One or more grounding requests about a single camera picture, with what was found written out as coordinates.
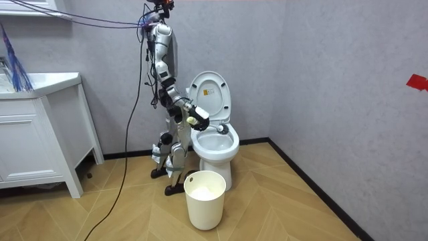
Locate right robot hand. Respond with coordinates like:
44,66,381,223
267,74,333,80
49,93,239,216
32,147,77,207
189,105,211,132

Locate white toilet brush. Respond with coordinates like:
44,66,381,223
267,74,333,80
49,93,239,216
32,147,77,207
186,116,230,135

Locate white toilet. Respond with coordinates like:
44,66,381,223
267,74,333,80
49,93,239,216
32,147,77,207
185,70,241,192

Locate robot legs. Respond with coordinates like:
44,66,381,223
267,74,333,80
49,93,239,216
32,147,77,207
150,110,199,197

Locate robot body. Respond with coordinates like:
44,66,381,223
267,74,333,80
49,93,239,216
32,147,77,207
138,0,179,116

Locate cream waste bin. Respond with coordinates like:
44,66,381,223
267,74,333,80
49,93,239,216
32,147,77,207
183,170,227,231

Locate white vanity cabinet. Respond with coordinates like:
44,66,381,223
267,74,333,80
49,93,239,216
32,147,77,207
0,71,105,199

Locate red tape piece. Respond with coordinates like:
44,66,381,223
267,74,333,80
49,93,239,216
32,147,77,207
405,73,428,92

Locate black floor cable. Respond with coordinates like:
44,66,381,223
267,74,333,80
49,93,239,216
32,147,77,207
82,31,145,241

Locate cable bundle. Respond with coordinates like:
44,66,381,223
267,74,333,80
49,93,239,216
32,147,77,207
0,0,148,93

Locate white wall cabinet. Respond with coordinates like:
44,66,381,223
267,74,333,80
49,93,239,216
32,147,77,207
0,0,73,21

